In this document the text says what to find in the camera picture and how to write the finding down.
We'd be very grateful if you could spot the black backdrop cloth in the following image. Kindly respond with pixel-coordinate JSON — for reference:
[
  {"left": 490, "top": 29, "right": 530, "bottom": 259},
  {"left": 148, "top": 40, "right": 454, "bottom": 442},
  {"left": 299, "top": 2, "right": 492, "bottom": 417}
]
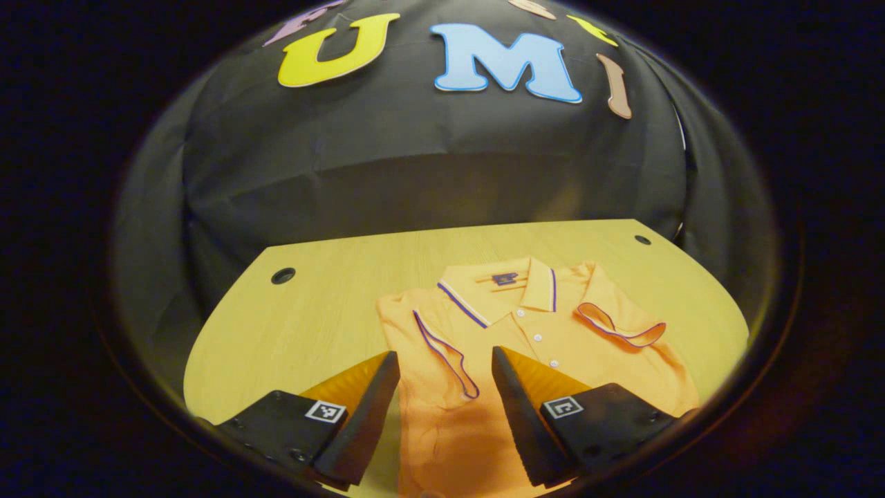
[{"left": 111, "top": 0, "right": 779, "bottom": 388}]

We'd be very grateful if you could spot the orange T-shirt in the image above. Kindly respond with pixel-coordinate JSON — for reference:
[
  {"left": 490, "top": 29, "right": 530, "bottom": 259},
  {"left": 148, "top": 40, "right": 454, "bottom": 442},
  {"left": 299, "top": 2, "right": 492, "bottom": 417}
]
[{"left": 375, "top": 257, "right": 701, "bottom": 498}]

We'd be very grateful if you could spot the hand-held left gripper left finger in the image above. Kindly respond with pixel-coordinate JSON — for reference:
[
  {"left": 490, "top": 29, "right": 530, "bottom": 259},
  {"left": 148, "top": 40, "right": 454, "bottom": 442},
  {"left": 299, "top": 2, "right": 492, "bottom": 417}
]
[{"left": 214, "top": 351, "right": 400, "bottom": 489}]

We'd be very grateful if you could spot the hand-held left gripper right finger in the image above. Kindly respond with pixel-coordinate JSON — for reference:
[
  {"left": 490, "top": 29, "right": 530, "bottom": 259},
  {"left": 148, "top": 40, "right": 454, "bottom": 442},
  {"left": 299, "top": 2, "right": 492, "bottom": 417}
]
[{"left": 491, "top": 347, "right": 682, "bottom": 488}]

